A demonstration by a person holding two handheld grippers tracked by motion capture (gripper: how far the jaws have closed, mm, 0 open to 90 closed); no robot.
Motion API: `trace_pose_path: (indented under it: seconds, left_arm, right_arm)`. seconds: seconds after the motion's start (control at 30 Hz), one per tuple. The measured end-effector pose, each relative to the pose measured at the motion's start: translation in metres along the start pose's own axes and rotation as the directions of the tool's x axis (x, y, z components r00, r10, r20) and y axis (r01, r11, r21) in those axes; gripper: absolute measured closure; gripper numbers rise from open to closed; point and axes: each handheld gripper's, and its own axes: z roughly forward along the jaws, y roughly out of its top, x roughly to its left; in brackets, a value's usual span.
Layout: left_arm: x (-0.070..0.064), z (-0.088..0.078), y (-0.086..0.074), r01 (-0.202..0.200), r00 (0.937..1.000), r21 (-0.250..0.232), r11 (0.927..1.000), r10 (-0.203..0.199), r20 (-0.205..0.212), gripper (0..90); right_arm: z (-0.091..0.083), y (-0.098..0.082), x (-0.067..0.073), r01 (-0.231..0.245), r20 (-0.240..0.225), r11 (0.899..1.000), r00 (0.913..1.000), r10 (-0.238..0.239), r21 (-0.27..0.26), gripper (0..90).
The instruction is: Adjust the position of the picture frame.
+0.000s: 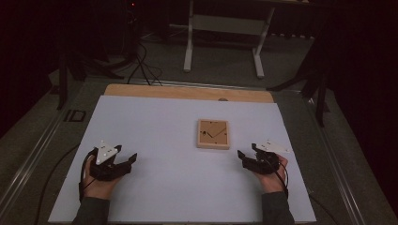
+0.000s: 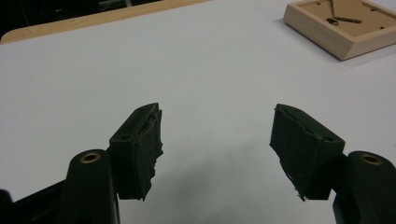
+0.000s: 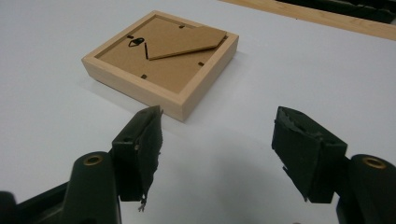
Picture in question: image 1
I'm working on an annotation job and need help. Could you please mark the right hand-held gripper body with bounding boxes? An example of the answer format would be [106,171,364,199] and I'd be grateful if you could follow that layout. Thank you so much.
[247,139,291,175]

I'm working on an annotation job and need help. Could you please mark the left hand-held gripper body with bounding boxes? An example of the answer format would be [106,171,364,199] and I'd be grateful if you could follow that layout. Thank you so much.
[89,140,131,183]

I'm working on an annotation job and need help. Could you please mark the wooden box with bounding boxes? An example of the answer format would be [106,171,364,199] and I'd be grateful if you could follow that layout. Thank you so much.
[196,118,231,150]

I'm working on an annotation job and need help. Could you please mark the person's left hand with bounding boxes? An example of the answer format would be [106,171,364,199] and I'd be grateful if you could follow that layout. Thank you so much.
[82,155,123,201]

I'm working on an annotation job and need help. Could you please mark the person's right hand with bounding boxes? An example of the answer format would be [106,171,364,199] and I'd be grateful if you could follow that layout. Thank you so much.
[254,154,289,195]

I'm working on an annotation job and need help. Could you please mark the white table sheet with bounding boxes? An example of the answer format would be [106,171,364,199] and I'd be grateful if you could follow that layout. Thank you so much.
[48,95,317,224]

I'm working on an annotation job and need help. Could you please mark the black tripod stand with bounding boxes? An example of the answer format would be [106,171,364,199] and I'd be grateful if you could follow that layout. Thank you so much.
[55,51,126,111]
[266,27,333,128]

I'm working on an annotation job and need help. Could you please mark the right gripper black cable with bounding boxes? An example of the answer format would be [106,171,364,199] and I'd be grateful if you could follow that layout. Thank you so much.
[266,153,289,199]

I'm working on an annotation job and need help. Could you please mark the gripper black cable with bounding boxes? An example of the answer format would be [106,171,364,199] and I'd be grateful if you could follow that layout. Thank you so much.
[266,153,289,199]
[78,147,99,203]

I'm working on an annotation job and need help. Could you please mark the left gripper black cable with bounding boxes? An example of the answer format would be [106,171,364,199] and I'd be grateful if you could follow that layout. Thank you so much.
[78,147,99,203]

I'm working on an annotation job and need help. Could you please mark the black floor cable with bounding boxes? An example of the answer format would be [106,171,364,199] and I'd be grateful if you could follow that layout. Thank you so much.
[33,142,82,225]
[308,193,341,225]

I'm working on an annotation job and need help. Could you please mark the aluminium rail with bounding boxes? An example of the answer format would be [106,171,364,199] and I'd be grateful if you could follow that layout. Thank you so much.
[137,78,301,93]
[304,97,367,225]
[0,107,69,217]

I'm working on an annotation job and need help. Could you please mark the bundle of black cables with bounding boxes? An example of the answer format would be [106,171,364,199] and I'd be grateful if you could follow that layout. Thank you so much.
[126,40,164,87]

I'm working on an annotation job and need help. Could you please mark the white metal desk frame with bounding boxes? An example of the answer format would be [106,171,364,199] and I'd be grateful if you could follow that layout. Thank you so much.
[168,0,276,79]

